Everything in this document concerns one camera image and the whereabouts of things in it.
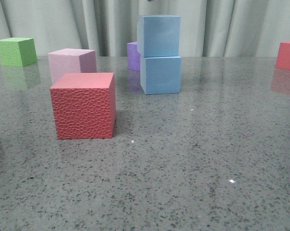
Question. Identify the light blue foam cube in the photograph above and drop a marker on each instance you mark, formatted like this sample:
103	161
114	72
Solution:
158	35
160	75

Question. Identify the purple foam cube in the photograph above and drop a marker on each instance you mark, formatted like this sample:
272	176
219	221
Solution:
133	56

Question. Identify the large red foam cube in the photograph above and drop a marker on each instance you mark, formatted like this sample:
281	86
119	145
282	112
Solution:
84	105

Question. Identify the pink foam cube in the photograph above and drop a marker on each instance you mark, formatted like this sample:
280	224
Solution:
71	61

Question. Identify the grey-green curtain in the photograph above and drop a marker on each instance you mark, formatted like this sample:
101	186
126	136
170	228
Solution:
212	28

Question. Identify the green foam cube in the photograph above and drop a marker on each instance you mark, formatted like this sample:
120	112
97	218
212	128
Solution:
17	52

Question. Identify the red foam cube far right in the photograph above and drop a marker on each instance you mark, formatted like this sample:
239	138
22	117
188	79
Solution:
283	56

